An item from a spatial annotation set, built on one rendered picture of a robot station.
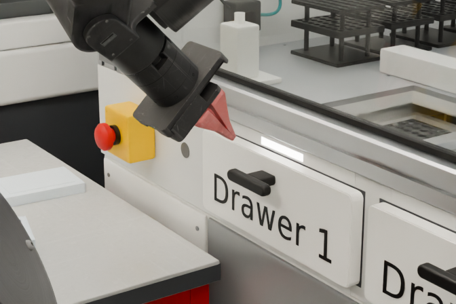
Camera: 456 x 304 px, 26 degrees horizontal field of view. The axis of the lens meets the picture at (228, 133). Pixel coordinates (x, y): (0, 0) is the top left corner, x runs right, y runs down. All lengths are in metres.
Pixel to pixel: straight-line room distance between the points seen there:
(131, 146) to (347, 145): 0.43
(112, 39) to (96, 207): 0.60
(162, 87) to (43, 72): 0.91
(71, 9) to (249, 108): 0.39
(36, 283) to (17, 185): 1.24
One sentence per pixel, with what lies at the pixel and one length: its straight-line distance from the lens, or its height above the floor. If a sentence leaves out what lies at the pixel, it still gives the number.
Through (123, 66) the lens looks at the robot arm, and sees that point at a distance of 0.97.
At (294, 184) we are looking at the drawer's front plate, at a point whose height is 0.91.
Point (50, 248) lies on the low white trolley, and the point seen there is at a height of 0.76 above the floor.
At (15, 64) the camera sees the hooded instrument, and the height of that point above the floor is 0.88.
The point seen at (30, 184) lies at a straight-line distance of 1.53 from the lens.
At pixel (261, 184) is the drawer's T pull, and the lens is 1.12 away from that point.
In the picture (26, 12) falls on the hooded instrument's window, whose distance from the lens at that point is 1.87.
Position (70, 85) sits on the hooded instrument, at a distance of 1.91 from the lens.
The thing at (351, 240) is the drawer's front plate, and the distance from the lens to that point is 1.07.
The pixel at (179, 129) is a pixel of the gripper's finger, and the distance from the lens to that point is 0.99.
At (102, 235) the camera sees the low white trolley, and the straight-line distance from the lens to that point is 1.38.
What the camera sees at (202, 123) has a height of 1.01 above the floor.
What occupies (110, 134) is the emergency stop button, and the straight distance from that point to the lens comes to 1.40.
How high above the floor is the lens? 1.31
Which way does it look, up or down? 18 degrees down
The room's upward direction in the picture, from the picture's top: straight up
